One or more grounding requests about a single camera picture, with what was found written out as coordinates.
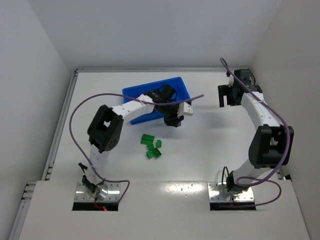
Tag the small green lego brick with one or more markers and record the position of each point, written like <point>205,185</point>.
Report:
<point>158,143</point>

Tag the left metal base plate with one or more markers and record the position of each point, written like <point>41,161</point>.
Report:
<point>105,193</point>

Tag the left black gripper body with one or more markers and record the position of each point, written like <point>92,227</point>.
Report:
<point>172,119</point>

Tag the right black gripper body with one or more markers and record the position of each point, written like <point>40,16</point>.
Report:
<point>225,92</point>

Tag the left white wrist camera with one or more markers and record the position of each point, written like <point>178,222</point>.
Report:
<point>185,108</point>

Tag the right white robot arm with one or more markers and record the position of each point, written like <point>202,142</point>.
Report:
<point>272,142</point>

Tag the aluminium frame rail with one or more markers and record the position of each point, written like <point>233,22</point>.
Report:
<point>29,188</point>

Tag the blue divided plastic tray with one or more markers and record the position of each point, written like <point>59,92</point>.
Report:
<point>145,93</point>

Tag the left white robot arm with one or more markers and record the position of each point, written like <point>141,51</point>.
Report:
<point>106,126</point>

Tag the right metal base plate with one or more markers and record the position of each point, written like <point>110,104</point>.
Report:
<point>219,194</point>

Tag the large green lego plate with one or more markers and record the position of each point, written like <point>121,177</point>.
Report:
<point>147,139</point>

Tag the metal base plate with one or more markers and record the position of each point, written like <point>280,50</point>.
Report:
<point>219,194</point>
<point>105,193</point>

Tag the green square lego brick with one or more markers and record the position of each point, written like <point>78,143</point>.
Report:
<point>156,153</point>

